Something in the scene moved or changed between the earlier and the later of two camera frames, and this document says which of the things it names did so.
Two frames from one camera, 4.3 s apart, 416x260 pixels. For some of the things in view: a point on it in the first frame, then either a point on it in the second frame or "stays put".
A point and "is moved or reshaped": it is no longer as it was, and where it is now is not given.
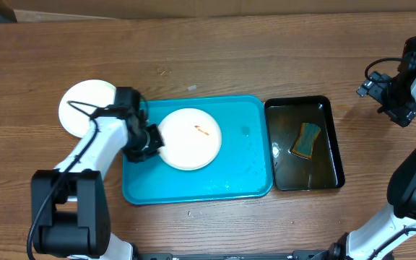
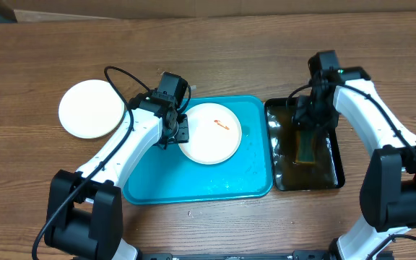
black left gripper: (157, 142) -> (183, 136)
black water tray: (284, 118) stays put
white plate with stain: (191, 139) is moved or reshaped
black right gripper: (376, 89) -> (305, 120)
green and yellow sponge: (304, 144) is moved or reshaped
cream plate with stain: (95, 92) stays put
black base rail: (295, 255) stays put
